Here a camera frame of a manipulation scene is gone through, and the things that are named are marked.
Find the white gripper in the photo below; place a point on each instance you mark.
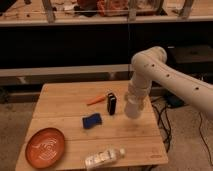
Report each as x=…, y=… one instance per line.
x=136, y=95

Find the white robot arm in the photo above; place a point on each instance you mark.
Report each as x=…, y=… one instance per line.
x=150, y=66

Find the black eraser block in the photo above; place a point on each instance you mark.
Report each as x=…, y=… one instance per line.
x=111, y=103

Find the orange carrot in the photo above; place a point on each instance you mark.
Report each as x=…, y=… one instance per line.
x=96, y=100

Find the wooden table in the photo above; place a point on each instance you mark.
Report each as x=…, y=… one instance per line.
x=63, y=105

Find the black box on shelf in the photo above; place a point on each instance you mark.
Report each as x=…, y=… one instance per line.
x=190, y=55

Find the blue sponge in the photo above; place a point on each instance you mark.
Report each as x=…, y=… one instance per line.
x=91, y=121

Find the metal shelf rack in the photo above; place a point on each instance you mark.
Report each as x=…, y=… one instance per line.
x=35, y=48

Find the orange ribbed plate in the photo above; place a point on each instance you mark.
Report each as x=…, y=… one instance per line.
x=45, y=148

